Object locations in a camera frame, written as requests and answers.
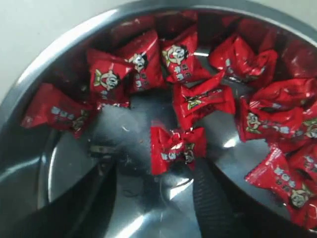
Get red wrapped candy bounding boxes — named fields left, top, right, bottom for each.
left=172, top=71, right=236, bottom=130
left=245, top=144, right=317, bottom=230
left=160, top=24, right=211, bottom=84
left=21, top=83, right=97, bottom=138

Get red candy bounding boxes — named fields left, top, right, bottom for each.
left=245, top=144, right=317, bottom=230
left=172, top=71, right=236, bottom=130
left=160, top=24, right=211, bottom=84
left=21, top=83, right=97, bottom=138
left=150, top=126, right=207, bottom=176

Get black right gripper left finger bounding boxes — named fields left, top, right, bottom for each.
left=0, top=162, right=117, bottom=238

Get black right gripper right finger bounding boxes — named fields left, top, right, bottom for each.
left=193, top=158, right=317, bottom=238

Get round steel plate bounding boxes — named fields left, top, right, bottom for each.
left=0, top=0, right=317, bottom=238

